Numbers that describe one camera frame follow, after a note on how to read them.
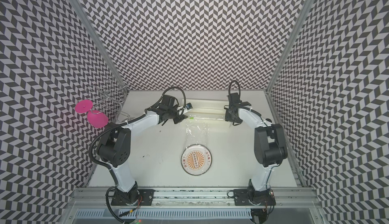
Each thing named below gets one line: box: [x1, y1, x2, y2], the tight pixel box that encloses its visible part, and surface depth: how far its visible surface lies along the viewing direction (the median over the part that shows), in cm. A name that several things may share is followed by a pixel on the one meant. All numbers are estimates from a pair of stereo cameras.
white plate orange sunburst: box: [180, 143, 213, 176], surface depth 86 cm
